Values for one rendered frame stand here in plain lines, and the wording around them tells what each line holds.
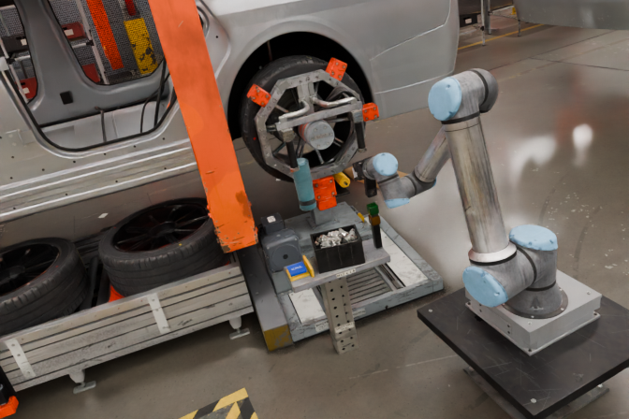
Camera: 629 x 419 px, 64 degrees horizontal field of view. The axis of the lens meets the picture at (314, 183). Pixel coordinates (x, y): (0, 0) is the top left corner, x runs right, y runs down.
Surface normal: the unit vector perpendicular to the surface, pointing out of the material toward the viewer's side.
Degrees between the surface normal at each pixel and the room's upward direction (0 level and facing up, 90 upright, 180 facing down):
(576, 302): 1
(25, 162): 92
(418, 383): 0
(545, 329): 90
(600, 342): 0
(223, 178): 90
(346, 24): 90
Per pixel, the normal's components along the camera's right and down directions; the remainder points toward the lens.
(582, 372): -0.18, -0.89
